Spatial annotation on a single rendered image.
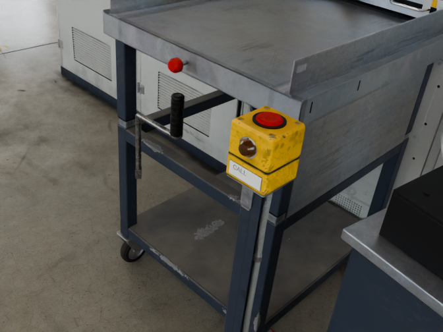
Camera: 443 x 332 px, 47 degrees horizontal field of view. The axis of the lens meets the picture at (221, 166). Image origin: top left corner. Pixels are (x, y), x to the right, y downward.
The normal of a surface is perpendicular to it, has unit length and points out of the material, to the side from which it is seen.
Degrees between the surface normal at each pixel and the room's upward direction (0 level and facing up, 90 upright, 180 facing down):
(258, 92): 90
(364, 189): 90
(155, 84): 90
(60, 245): 0
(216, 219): 0
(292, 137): 88
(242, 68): 0
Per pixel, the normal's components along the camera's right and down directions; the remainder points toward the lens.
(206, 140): -0.70, 0.34
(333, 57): 0.71, 0.44
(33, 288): 0.09, -0.83
